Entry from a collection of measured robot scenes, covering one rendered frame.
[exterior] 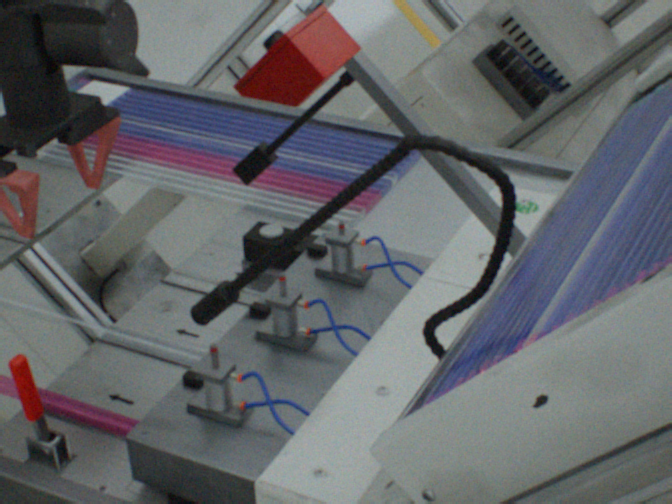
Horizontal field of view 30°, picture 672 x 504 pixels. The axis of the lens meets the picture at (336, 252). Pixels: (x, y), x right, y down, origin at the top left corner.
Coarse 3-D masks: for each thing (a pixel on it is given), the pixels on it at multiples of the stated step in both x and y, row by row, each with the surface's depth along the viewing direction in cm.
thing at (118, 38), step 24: (24, 0) 102; (48, 0) 101; (72, 0) 101; (96, 0) 101; (120, 0) 103; (48, 24) 103; (72, 24) 102; (96, 24) 101; (120, 24) 103; (48, 48) 103; (72, 48) 103; (96, 48) 102; (120, 48) 104
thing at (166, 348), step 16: (0, 304) 127; (16, 304) 126; (32, 304) 125; (48, 304) 125; (48, 320) 124; (64, 320) 123; (80, 320) 123; (96, 320) 123; (112, 336) 121; (128, 336) 120; (144, 336) 120; (160, 352) 119; (176, 352) 118; (192, 352) 118
